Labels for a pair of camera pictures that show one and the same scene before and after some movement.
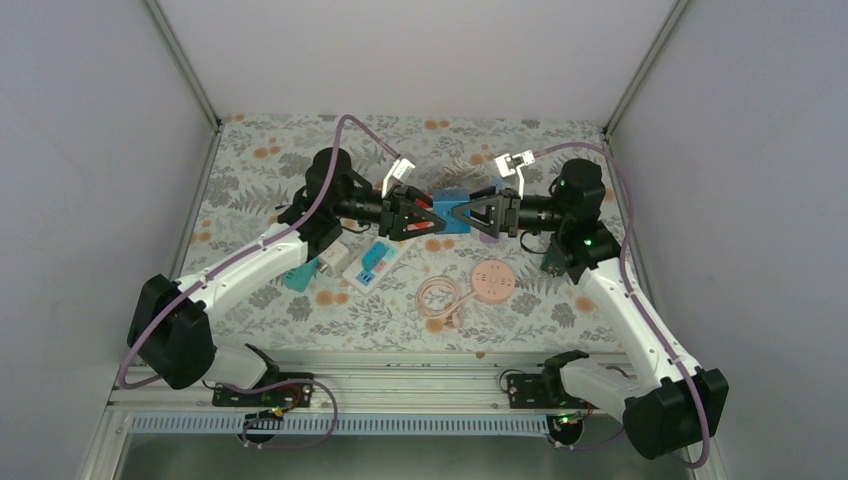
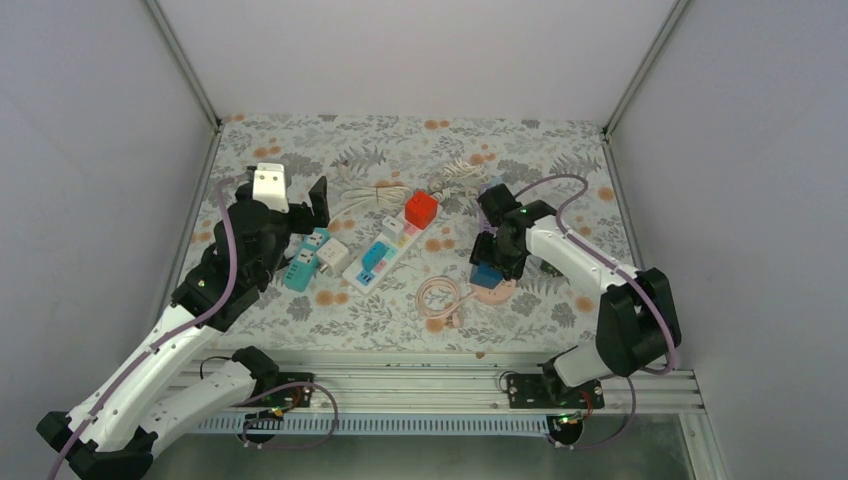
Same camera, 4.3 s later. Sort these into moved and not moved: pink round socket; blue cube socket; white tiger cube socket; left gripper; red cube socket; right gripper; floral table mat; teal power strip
Moved: right gripper; blue cube socket; left gripper
Not moved: pink round socket; floral table mat; white tiger cube socket; red cube socket; teal power strip
